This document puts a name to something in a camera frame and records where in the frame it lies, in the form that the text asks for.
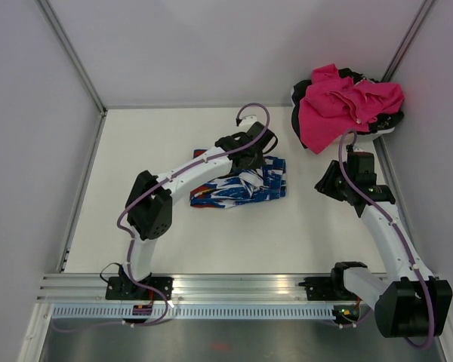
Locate white slotted cable duct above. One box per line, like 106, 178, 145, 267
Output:
52, 304, 335, 320

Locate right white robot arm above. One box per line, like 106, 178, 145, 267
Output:
315, 148, 453, 338

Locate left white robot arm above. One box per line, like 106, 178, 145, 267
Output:
106, 122, 277, 300

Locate black garment pile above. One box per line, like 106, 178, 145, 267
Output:
291, 68, 404, 139

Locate blue white patterned trousers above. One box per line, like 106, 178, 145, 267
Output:
190, 156, 287, 209

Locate pink trousers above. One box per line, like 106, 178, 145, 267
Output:
299, 64, 405, 154

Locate right aluminium frame post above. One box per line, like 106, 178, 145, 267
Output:
381, 0, 438, 82

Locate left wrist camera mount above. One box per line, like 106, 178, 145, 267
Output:
236, 115, 258, 131

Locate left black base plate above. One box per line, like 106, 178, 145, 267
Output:
105, 276, 174, 301

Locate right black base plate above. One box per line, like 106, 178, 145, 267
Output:
297, 277, 358, 302

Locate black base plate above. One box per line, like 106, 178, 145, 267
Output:
297, 277, 358, 302
105, 276, 174, 301

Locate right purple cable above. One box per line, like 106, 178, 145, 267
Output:
320, 129, 439, 350

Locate aluminium frame post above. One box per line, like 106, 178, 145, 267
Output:
35, 0, 107, 116
381, 0, 438, 82

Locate left aluminium frame post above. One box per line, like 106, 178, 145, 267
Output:
35, 0, 107, 116

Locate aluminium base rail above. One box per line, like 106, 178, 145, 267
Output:
35, 273, 448, 305

